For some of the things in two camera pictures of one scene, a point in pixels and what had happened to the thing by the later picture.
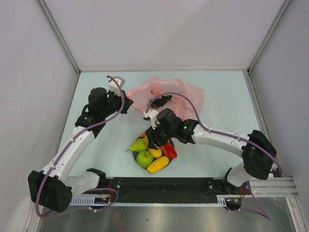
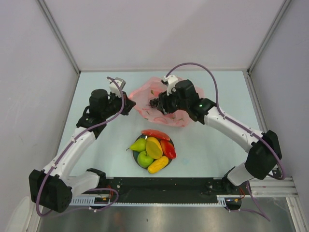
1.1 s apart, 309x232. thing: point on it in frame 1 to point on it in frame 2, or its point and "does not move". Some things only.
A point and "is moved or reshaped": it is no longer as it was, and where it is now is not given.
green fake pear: (139, 145) does not move
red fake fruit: (169, 150) does not move
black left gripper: (127, 103) does not move
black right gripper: (153, 137) to (164, 100)
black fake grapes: (160, 102) does not move
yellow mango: (155, 153) is moved or reshaped
